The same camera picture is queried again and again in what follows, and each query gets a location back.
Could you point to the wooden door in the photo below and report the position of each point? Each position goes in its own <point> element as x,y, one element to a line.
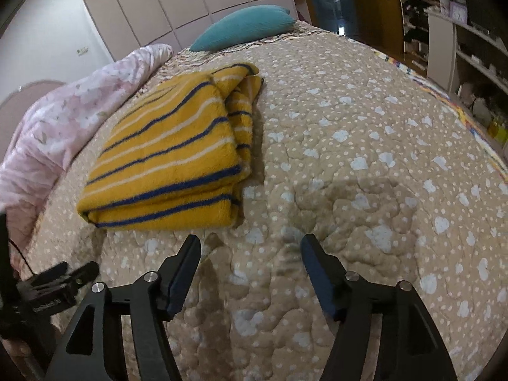
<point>373,8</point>

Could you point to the pink floral duvet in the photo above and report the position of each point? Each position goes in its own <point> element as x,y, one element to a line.
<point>59,119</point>

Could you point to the yellow striped knit sweater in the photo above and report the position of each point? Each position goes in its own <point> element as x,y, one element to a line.
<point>166,147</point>

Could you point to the teal pillow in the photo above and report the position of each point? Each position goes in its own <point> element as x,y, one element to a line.
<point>242,26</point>

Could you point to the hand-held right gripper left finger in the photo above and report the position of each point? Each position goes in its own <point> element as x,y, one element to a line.
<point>184,278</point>

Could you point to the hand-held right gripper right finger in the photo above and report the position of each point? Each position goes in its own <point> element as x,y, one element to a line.
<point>321,278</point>

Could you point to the black tripod clamp stand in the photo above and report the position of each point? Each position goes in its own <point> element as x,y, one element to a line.
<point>43,297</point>

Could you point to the pink wardrobe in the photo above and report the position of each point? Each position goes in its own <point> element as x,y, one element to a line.
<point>158,0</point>

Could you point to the beige dotted quilted bedspread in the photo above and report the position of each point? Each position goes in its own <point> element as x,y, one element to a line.
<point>357,147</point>

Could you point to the white shelf unit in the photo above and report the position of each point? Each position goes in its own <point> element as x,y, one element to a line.
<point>440,47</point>

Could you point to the pink arched headboard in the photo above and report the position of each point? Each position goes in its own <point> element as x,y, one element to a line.
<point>24,99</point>

